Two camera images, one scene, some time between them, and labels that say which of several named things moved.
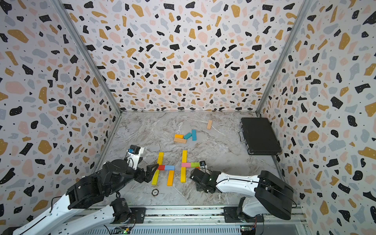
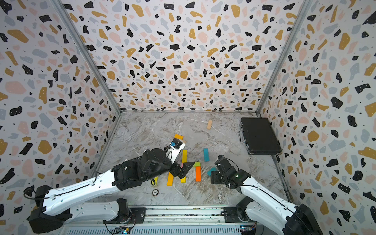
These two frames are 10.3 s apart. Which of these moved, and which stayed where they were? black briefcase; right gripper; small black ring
Moved: right gripper
Stayed: small black ring; black briefcase
